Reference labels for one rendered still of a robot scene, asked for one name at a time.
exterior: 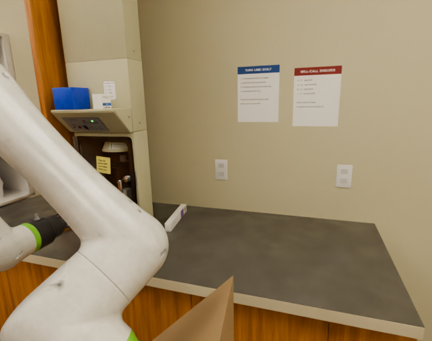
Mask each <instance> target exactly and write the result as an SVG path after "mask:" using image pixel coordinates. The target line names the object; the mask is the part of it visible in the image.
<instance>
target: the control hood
mask: <svg viewBox="0 0 432 341"><path fill-rule="evenodd" d="M51 113H52V114H53V115H54V116H55V117H56V118H57V119H58V120H59V121H60V122H61V123H62V124H63V125H64V126H65V127H66V128H67V129H68V130H69V131H70V132H106V133H132V132H133V123H132V114H131V109H130V108H115V109H84V110H52V111H51ZM62 118H99V119H100V120H101V121H102V123H103V124H104V125H105V126H106V127H107V128H108V130H109V131H74V130H73V129H72V128H71V127H70V126H69V125H68V124H67V123H66V122H65V121H64V120H63V119H62Z"/></svg>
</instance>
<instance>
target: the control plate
mask: <svg viewBox="0 0 432 341"><path fill-rule="evenodd" d="M62 119H63V120H64V121H65V122H66V123H67V124H68V125H69V126H70V127H71V128H72V129H73V130H74V131H109V130H108V128H107V127H106V126H105V125H104V124H103V123H102V121H101V120H100V119H99V118H62ZM92 120H93V122H91V121H92ZM83 121H85V122H83ZM83 125H86V126H87V127H88V128H89V129H85V128H84V127H83ZM78 126H80V127H82V128H81V129H80V128H78ZM74 127H75V128H74ZM90 127H92V128H90ZM95 127H96V128H95ZM99 127H101V128H99Z"/></svg>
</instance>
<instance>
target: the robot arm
mask: <svg viewBox="0 0 432 341"><path fill-rule="evenodd" d="M0 157H2V159H4V160H5V161H6V162H7V163H8V164H9V165H10V166H12V167H13V168H14V169H15V170H16V171H17V172H18V173H19V174H20V175H22V176H23V177H24V178H25V180H27V182H29V183H30V184H31V185H32V186H33V187H34V188H35V189H36V190H37V191H38V192H39V193H40V194H41V195H42V196H43V197H44V198H45V199H46V201H47V202H48V203H49V204H50V205H51V206H52V207H53V208H54V209H55V210H56V212H57V213H55V214H52V215H49V216H47V217H39V216H38V213H36V214H34V217H35V218H33V219H31V220H29V221H28V222H25V223H23V224H21V225H18V226H16V227H10V226H9V225H8V224H7V223H6V222H5V221H4V220H3V219H2V218H1V217H0V272H2V271H7V270H9V269H11V268H13V267H15V266H16V265H17V264H18V263H19V262H20V261H22V260H23V259H24V258H26V257H27V256H29V255H30V254H32V253H34V252H36V251H37V250H42V249H43V248H44V247H45V246H47V245H49V244H51V243H52V242H53V241H54V240H55V238H56V237H58V236H60V235H61V234H62V233H63V232H64V229H66V228H69V227H70V228H71V229H72V230H73V231H74V232H75V234H76V235H77V236H78V237H79V238H80V248H79V250H78V252H76V253H75V254H74V255H73V256H72V257H71V258H70V259H68V260H67V261H66V262H65V263H64V264H63V265H62V266H61V267H60V268H58V269H57V270H56V271H55V272H54V273H53V274H51V275H50V276H49V277H48V278H47V279H46V280H45V281H44V282H43V283H42V284H41V285H40V286H38V287H37V288H36V289H35V290H34V291H33V292H31V293H30V294H29V295H28V296H27V297H26V298H25V299H24V300H23V301H22V302H21V303H20V304H19V305H18V306H17V307H16V309H15V310H14V311H13V312H12V314H11V315H10V316H9V317H8V319H7V321H6V322H5V323H4V325H3V327H2V328H1V331H0V341H139V340H138V338H137V337H136V336H135V333H134V331H133V330H132V329H131V328H130V327H129V326H128V325H127V324H126V323H125V322H124V321H123V319H122V313H123V311H124V309H125V308H126V307H127V306H128V305H129V304H130V302H131V301H132V300H133V299H134V298H135V296H136V295H137V294H138V293H139V292H140V291H141V290H142V289H143V288H144V287H145V285H146V284H147V283H148V282H149V280H150V279H151V278H152V277H153V276H154V275H155V274H156V273H157V272H158V271H159V269H160V268H161V267H162V265H163V264H164V262H165V260H166V257H167V254H168V236H167V233H166V230H165V229H164V227H163V226H162V224H161V223H160V222H159V221H158V220H157V219H155V218H154V217H153V216H151V215H150V214H149V213H148V212H146V211H145V210H143V209H142V208H141V207H140V206H138V205H137V204H136V203H134V202H133V201H132V200H131V199H130V198H128V197H127V196H126V195H124V194H123V193H122V192H121V191H120V190H119V189H117V188H116V187H115V186H114V185H112V184H111V183H110V182H109V181H108V180H107V179H106V178H105V177H104V176H102V175H101V174H100V173H99V172H98V171H97V170H96V169H95V168H93V167H92V166H91V165H90V164H89V163H88V162H87V161H86V160H85V159H84V158H83V157H82V156H81V155H80V154H79V153H78V152H77V151H76V150H75V149H74V148H73V147H72V146H71V145H70V144H69V143H68V142H67V141H66V140H65V139H64V138H63V137H62V136H61V135H60V134H59V132H58V131H57V130H56V129H55V128H54V127H53V126H52V125H51V123H50V122H49V121H48V120H47V119H46V118H45V117H44V116H43V115H42V113H41V112H40V111H39V110H38V108H37V107H36V106H35V105H34V104H33V103H32V102H31V100H30V99H29V97H28V96H27V94H25V92H24V91H23V90H22V88H21V87H20V86H19V84H18V83H17V82H16V80H15V79H14V78H13V76H12V75H11V74H10V73H9V71H8V70H7V69H6V68H5V67H4V66H3V65H2V64H1V63H0Z"/></svg>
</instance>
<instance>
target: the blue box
mask: <svg viewBox="0 0 432 341"><path fill-rule="evenodd" d="M52 91H53V99H54V104H55V109H56V110H84V109H91V107H90V101H89V90H88V88H82V87H58V88H52Z"/></svg>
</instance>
